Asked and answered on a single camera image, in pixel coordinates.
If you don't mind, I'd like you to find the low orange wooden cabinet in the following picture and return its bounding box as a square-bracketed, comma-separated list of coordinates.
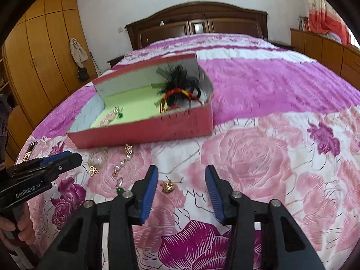
[290, 28, 360, 91]

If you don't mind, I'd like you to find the black feathered hair claw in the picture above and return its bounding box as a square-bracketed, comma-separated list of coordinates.
[152, 64, 202, 110]

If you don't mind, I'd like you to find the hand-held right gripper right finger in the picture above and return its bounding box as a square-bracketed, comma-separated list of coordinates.
[205, 165, 325, 270]

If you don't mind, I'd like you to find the dark wooden headboard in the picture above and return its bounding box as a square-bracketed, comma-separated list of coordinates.
[125, 1, 268, 51]

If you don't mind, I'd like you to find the small gold ornament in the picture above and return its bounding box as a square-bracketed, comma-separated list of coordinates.
[160, 180, 175, 194]

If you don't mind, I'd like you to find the gold chain with green bead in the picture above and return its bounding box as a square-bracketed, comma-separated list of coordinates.
[112, 144, 135, 196]

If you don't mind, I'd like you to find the person's left hand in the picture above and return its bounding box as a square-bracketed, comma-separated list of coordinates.
[0, 202, 36, 249]

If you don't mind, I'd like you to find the pink cardboard box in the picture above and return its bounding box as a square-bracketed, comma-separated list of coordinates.
[66, 53, 213, 149]

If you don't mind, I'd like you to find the pale jade bead bracelet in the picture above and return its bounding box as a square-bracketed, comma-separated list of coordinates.
[87, 148, 110, 177]

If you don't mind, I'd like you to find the beige hanging cloth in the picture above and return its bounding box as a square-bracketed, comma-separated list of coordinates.
[70, 38, 88, 68]

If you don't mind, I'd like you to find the black smartphone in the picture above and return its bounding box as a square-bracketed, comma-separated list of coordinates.
[22, 141, 38, 163]

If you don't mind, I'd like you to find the pink and white curtain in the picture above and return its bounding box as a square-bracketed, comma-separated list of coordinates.
[308, 0, 353, 46]

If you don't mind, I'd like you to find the pink floral bedspread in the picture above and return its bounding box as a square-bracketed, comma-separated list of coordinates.
[15, 33, 360, 270]

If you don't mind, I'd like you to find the thin leaning pole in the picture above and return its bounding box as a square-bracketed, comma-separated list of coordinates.
[90, 53, 101, 73]

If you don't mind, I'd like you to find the dark wooden nightstand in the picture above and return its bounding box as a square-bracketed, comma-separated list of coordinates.
[271, 42, 295, 51]
[107, 56, 125, 69]

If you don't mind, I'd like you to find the light green paper liner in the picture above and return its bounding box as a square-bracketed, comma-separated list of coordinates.
[91, 85, 169, 130]

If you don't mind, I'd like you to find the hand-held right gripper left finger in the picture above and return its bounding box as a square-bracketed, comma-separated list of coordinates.
[42, 165, 159, 270]

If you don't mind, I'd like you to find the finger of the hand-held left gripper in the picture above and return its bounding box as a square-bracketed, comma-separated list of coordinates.
[39, 150, 73, 166]
[42, 153, 83, 178]

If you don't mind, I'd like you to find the orange wooden wardrobe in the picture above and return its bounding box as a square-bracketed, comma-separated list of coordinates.
[0, 0, 97, 164]

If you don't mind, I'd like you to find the colourful braided cord bracelet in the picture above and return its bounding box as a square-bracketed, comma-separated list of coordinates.
[160, 88, 203, 113]

